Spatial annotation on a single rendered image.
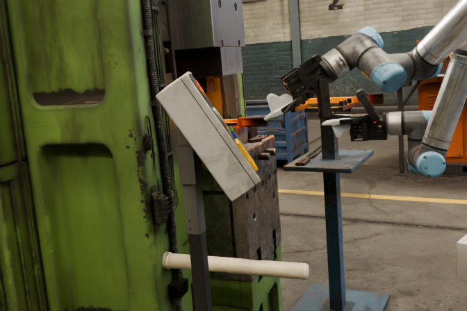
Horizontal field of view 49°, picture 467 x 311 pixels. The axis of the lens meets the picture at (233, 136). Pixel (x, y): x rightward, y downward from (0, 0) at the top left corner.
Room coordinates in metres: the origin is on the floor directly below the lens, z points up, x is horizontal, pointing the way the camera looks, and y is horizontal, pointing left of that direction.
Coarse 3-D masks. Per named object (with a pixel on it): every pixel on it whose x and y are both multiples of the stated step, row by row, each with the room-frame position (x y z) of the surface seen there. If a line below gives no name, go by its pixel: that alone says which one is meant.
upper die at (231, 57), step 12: (216, 48) 1.69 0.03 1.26; (228, 48) 1.75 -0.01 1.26; (240, 48) 1.87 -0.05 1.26; (180, 60) 1.74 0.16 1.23; (192, 60) 1.72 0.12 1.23; (204, 60) 1.71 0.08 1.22; (216, 60) 1.69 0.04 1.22; (228, 60) 1.74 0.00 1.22; (240, 60) 1.86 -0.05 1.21; (180, 72) 1.74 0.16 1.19; (192, 72) 1.73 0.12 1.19; (204, 72) 1.71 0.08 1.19; (216, 72) 1.69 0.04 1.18; (228, 72) 1.73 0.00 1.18; (240, 72) 1.85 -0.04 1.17
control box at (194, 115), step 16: (176, 80) 1.28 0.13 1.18; (192, 80) 1.12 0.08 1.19; (160, 96) 1.05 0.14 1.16; (176, 96) 1.06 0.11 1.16; (192, 96) 1.06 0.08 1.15; (176, 112) 1.06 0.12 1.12; (192, 112) 1.06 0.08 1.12; (208, 112) 1.06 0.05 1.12; (192, 128) 1.06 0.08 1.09; (208, 128) 1.06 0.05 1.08; (224, 128) 1.07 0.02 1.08; (192, 144) 1.06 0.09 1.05; (208, 144) 1.06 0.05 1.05; (224, 144) 1.06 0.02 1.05; (208, 160) 1.06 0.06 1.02; (224, 160) 1.06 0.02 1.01; (240, 160) 1.06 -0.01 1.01; (224, 176) 1.06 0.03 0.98; (240, 176) 1.06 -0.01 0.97; (256, 176) 1.07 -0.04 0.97; (224, 192) 1.06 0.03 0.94; (240, 192) 1.06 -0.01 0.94
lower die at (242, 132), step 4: (228, 124) 1.79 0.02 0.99; (232, 124) 1.78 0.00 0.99; (236, 124) 1.78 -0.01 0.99; (236, 128) 1.77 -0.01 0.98; (240, 128) 1.81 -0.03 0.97; (244, 128) 1.84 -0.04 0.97; (236, 132) 1.77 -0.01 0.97; (240, 132) 1.80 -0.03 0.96; (244, 132) 1.84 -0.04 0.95; (240, 136) 1.80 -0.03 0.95; (244, 136) 1.83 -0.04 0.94; (244, 140) 1.83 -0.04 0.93
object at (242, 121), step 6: (228, 120) 1.80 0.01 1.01; (234, 120) 1.79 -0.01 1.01; (240, 120) 1.78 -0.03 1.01; (246, 120) 1.79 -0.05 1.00; (252, 120) 1.78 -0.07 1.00; (258, 120) 1.77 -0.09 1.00; (264, 120) 1.76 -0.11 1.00; (240, 126) 1.78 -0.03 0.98; (246, 126) 1.78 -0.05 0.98; (252, 126) 1.77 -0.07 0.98
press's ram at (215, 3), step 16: (176, 0) 1.68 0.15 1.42; (192, 0) 1.66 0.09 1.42; (208, 0) 1.64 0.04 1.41; (224, 0) 1.75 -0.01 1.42; (240, 0) 1.90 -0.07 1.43; (176, 16) 1.69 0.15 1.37; (192, 16) 1.66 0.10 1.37; (208, 16) 1.64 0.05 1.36; (224, 16) 1.74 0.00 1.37; (240, 16) 1.89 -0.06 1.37; (176, 32) 1.69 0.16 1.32; (192, 32) 1.67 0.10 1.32; (208, 32) 1.65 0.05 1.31; (224, 32) 1.73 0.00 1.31; (240, 32) 1.88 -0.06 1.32; (176, 48) 1.69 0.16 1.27; (192, 48) 1.67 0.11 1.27
